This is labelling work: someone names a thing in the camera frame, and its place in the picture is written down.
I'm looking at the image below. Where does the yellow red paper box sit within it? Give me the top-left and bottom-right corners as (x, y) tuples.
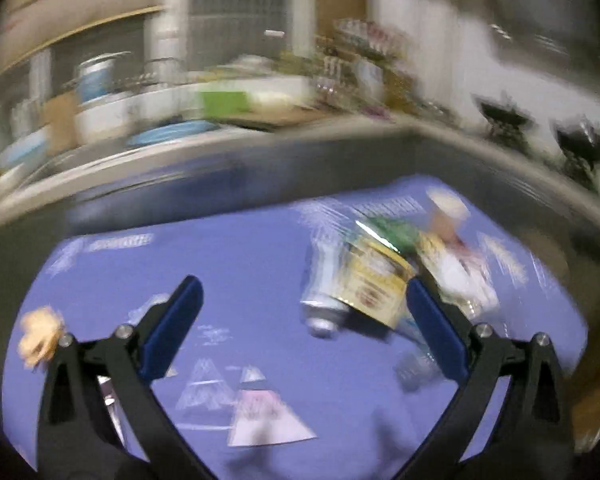
(336, 235), (416, 330)

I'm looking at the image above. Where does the kitchen counter cabinet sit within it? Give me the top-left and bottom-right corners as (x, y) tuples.
(0, 109), (600, 311)

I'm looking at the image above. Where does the white crumpled wrapper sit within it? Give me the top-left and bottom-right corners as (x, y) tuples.
(417, 188), (500, 320)

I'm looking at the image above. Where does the black wok left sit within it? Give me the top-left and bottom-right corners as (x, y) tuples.
(474, 93), (534, 152)

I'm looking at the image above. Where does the green plastic basin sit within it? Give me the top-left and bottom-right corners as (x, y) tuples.
(200, 90), (251, 119)

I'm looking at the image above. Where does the blue white pot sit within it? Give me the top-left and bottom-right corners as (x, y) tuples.
(76, 51), (130, 104)

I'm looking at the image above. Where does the black wok with wooden handle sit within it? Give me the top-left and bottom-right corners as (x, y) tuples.
(552, 117), (600, 186)

